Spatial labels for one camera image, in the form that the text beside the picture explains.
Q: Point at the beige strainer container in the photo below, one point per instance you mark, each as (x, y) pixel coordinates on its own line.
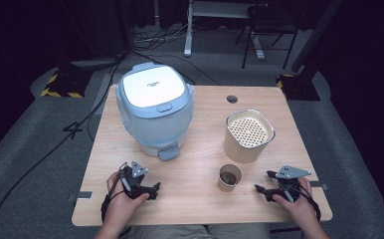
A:
(239, 151)

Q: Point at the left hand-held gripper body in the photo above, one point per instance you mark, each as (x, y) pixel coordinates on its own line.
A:
(133, 181)

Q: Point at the person's right hand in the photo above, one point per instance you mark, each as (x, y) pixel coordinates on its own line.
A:
(299, 210)

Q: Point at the person's left hand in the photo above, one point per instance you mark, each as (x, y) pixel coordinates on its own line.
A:
(122, 210)

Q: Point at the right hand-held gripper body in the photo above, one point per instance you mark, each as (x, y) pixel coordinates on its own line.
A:
(289, 186)

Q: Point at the black chair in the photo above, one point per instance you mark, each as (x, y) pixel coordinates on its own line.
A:
(269, 23)

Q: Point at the black slanted stand pole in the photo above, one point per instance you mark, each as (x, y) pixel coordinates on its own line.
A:
(316, 33)

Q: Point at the brown paper cup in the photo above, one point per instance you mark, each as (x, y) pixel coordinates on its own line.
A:
(225, 186)

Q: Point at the white-framed desk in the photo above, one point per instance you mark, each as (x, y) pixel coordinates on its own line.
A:
(188, 36)

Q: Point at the hazard-striped stand base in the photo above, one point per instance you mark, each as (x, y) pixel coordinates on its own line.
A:
(65, 84)
(299, 88)

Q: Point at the white and blue pedal bin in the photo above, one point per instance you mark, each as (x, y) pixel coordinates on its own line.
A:
(153, 99)

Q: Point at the grey tape strip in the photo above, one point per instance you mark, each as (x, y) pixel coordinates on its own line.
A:
(82, 195)
(321, 186)

